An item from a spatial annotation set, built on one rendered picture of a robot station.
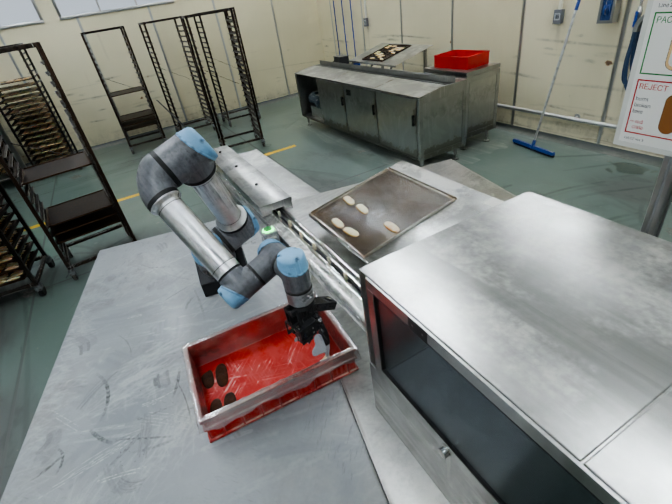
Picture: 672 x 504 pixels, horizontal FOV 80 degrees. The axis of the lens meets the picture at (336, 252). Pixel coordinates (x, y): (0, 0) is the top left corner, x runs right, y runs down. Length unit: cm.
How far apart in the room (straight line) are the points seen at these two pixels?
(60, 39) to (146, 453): 762
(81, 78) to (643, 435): 835
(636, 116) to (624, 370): 96
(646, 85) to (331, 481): 136
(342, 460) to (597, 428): 66
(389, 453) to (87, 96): 795
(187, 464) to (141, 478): 12
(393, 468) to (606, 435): 60
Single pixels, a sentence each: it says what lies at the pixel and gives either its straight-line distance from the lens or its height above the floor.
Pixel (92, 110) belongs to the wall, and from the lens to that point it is 850.
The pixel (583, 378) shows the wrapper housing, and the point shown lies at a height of 130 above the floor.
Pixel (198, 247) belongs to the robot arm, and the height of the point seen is 128.
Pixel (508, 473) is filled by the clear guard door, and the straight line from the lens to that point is 76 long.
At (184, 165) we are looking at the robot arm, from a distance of 119.
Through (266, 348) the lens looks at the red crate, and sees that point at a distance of 141.
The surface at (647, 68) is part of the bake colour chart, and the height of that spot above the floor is 150.
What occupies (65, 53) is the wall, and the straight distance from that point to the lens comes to 843.
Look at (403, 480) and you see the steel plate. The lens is 110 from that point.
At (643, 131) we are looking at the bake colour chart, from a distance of 152.
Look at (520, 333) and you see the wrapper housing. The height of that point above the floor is 130.
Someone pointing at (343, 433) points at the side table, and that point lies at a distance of 117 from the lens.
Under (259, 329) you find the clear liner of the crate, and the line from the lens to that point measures 141.
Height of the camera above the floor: 180
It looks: 33 degrees down
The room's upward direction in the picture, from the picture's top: 10 degrees counter-clockwise
